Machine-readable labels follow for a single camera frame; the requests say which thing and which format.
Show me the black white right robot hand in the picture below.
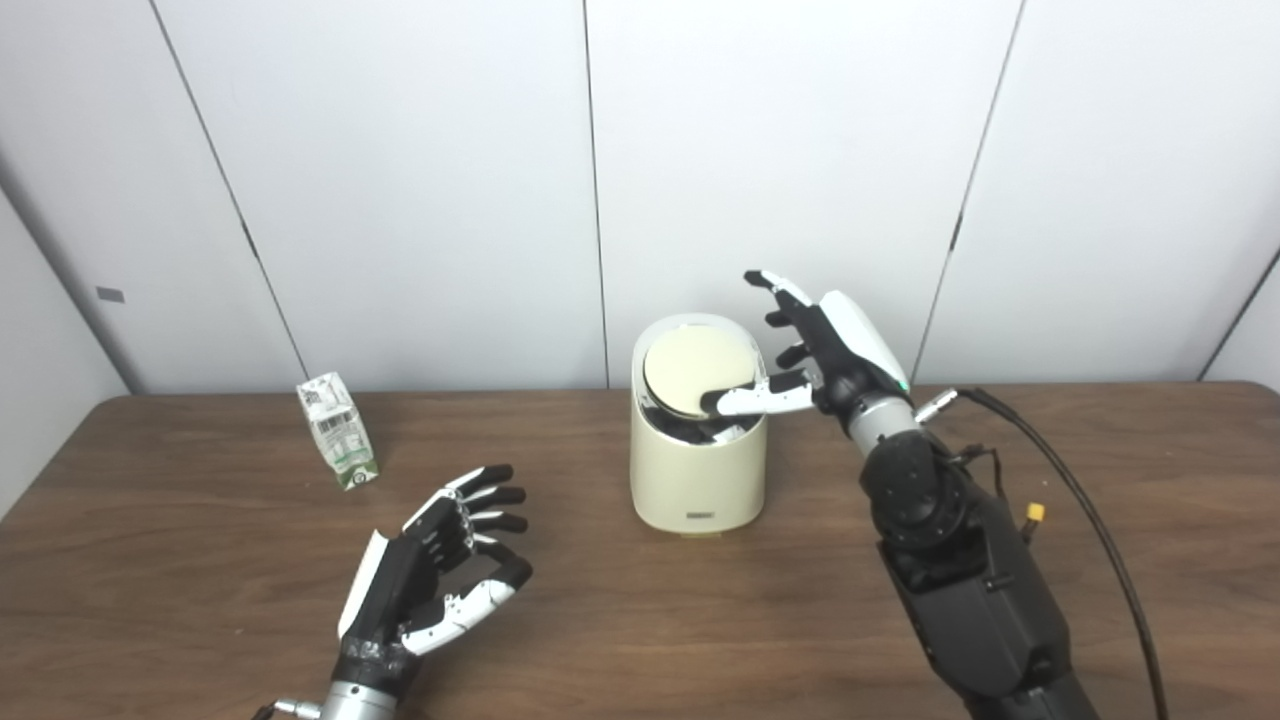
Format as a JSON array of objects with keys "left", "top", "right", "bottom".
[{"left": 700, "top": 270, "right": 913, "bottom": 421}]

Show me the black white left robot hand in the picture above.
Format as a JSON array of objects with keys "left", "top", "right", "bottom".
[{"left": 337, "top": 464, "right": 533, "bottom": 693}]

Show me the round cream bin lid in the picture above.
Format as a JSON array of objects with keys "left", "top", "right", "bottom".
[{"left": 643, "top": 325, "right": 756, "bottom": 419}]

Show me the white green milk carton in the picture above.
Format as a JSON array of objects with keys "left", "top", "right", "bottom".
[{"left": 296, "top": 372, "right": 380, "bottom": 491}]

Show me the cream-colored bin body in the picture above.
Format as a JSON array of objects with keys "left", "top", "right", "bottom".
[{"left": 630, "top": 313, "right": 769, "bottom": 538}]

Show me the thin wire with yellow connector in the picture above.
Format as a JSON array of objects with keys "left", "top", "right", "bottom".
[{"left": 948, "top": 445, "right": 1047, "bottom": 546}]

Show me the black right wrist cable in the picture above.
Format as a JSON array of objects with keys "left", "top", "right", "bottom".
[{"left": 914, "top": 387, "right": 1169, "bottom": 720}]

